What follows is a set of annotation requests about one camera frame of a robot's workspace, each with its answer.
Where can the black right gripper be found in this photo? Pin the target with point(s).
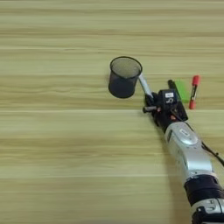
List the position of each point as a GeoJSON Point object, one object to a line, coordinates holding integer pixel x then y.
{"type": "Point", "coordinates": [166, 116]}

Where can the white marker black cap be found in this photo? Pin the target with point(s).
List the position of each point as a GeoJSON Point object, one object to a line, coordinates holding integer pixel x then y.
{"type": "Point", "coordinates": [145, 86]}

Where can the black mesh pen cup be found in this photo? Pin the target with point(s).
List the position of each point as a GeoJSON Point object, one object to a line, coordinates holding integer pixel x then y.
{"type": "Point", "coordinates": [122, 87]}

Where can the red marker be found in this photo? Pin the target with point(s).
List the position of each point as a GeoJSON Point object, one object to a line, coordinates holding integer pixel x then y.
{"type": "Point", "coordinates": [196, 80]}

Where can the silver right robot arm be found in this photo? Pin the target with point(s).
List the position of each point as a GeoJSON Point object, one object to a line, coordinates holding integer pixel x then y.
{"type": "Point", "coordinates": [189, 157]}

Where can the green eraser block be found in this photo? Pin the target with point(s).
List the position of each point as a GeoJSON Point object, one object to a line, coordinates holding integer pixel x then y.
{"type": "Point", "coordinates": [183, 92]}

